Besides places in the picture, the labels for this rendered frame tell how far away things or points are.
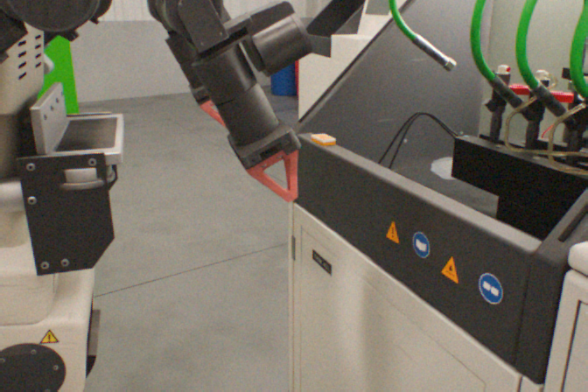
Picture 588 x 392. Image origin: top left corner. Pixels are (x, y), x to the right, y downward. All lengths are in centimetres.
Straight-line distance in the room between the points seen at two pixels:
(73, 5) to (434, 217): 53
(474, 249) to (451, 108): 70
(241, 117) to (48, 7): 21
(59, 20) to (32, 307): 42
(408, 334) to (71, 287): 54
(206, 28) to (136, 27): 674
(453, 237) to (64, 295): 58
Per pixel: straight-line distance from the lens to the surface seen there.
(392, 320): 92
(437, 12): 129
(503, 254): 68
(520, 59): 77
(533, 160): 91
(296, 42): 57
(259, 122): 57
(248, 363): 195
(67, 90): 391
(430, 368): 87
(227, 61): 56
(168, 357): 202
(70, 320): 81
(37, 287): 79
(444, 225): 75
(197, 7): 54
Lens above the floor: 122
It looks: 18 degrees down
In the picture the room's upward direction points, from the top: straight up
